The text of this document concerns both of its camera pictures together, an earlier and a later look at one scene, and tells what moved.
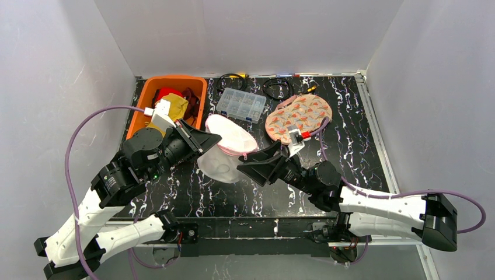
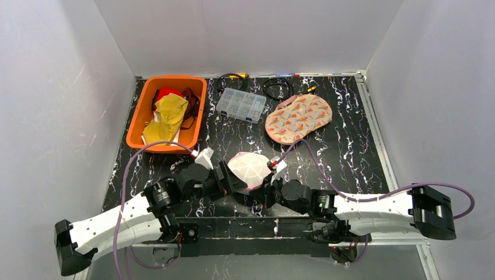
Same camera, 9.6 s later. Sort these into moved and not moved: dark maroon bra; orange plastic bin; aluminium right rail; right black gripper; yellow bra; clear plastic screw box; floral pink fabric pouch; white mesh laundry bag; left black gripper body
Moved: white mesh laundry bag; right black gripper; left black gripper body
Not moved: clear plastic screw box; floral pink fabric pouch; yellow bra; orange plastic bin; aluminium right rail; dark maroon bra
